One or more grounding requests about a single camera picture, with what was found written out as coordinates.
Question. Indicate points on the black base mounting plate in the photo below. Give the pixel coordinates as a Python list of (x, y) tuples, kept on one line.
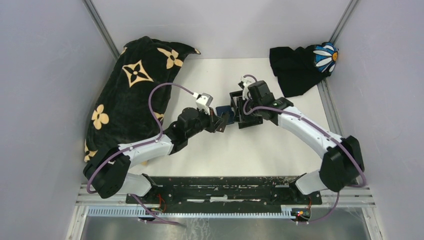
[(227, 195)]

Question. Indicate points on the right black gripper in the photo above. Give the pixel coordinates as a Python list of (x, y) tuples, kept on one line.
[(250, 99)]

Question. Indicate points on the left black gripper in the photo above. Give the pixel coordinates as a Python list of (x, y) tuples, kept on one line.
[(214, 121)]

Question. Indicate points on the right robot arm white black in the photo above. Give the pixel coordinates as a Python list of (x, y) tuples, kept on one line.
[(341, 157)]

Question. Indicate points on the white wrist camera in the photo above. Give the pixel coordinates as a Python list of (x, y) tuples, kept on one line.
[(203, 102), (244, 83)]

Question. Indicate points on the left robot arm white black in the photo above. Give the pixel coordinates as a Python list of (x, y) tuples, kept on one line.
[(107, 172)]

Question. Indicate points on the blue leather card holder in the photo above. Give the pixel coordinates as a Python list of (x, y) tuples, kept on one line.
[(226, 110)]

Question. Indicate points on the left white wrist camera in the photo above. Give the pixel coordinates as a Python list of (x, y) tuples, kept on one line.
[(203, 102)]

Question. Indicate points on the aluminium frame rails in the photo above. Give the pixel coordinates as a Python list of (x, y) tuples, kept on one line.
[(347, 215)]

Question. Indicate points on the black blanket with beige flowers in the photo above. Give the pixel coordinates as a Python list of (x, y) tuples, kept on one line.
[(137, 93)]

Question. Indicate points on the black cloth with blue flower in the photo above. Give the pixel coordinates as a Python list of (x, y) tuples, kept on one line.
[(298, 70)]

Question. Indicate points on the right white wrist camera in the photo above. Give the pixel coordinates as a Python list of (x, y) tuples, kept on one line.
[(244, 83)]

